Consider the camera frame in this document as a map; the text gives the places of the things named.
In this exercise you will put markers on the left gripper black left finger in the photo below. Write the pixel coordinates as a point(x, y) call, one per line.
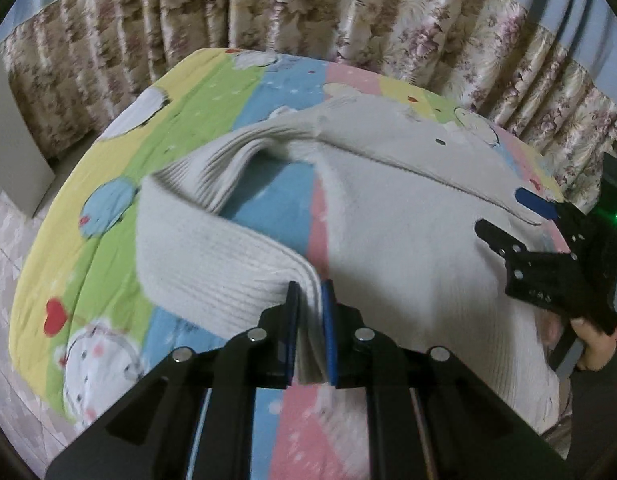
point(192, 416)

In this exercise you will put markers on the white leaning board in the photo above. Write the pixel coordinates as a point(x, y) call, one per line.
point(25, 176)

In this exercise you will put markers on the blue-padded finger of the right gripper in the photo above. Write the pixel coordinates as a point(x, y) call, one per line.
point(547, 209)

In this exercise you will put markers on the blue and floral curtain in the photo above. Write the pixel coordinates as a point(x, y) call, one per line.
point(545, 70)

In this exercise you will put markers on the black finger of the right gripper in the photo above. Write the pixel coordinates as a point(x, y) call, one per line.
point(502, 243)

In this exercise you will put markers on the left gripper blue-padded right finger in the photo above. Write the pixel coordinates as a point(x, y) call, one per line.
point(428, 415)

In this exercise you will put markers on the person's right hand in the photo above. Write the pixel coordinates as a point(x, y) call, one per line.
point(599, 347)

